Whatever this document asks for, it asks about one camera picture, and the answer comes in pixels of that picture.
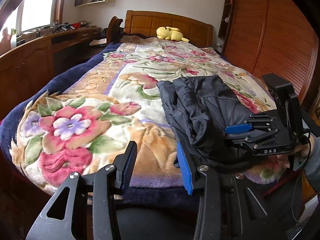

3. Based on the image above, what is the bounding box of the black jacket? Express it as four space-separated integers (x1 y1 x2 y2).
157 75 259 169

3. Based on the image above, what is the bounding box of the person's right hand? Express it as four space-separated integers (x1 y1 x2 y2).
276 134 315 168

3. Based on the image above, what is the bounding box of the floral bed blanket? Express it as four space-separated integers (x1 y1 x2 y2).
1 36 276 194

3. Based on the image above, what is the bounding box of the wooden louvered wardrobe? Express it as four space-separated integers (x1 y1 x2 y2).
223 0 319 108

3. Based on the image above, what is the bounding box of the yellow plush toy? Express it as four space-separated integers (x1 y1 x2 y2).
156 27 189 43

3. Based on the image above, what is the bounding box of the wooden headboard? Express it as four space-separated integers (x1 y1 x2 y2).
124 10 213 48

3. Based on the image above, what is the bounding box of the wooden desk cabinet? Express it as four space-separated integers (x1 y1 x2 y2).
1 27 100 119

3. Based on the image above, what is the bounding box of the wooden chair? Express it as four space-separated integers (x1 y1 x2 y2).
106 16 123 44

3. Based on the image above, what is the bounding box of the red basket on desk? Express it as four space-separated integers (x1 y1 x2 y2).
72 23 81 29

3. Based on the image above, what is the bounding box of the window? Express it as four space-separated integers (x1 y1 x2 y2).
1 0 65 53

